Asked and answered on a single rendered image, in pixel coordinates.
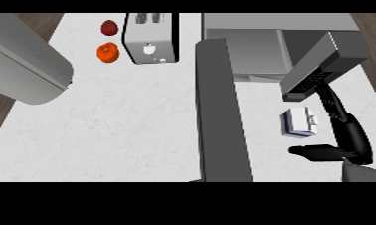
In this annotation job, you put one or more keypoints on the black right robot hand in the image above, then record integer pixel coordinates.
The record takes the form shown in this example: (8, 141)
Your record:
(354, 139)

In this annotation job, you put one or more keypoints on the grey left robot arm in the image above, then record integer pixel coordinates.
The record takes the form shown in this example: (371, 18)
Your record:
(23, 69)

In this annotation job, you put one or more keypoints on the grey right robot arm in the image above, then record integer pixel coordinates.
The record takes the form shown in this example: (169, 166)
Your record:
(359, 173)

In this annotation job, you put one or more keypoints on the white blue milk carton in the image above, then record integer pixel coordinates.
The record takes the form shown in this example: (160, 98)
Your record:
(297, 122)

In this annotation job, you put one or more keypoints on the dark grey microwave door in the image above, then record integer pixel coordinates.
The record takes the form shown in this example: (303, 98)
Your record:
(219, 119)

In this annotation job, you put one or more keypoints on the grey microwave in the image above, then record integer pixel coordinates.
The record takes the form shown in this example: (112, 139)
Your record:
(274, 21)

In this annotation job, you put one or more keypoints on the white toaster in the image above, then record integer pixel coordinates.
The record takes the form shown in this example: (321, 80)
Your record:
(149, 48)

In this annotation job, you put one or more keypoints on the orange bell pepper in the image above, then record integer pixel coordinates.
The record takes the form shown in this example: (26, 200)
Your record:
(107, 53)

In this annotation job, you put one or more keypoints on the red tomato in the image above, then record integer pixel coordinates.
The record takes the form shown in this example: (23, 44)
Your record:
(109, 28)

